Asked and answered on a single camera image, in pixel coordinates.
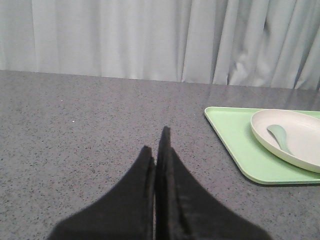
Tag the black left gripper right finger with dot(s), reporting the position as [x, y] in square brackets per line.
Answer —
[186, 211]

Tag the beige round plate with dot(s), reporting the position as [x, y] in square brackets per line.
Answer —
[302, 136]

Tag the light green plastic tray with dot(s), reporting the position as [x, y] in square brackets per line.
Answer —
[232, 125]

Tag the sage green plastic spoon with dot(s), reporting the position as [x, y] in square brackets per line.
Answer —
[280, 135]

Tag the white pleated curtain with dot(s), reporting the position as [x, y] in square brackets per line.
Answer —
[263, 43]

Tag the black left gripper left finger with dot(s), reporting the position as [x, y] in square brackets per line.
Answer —
[124, 213]

